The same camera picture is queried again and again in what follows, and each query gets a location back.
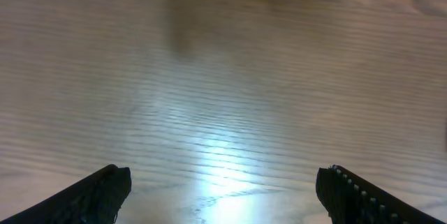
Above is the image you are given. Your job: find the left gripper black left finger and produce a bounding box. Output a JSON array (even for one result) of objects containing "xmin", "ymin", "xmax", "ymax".
[{"xmin": 1, "ymin": 164, "xmax": 132, "ymax": 224}]

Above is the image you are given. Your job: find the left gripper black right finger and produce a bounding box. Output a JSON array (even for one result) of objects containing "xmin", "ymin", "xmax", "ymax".
[{"xmin": 316, "ymin": 165, "xmax": 445, "ymax": 224}]

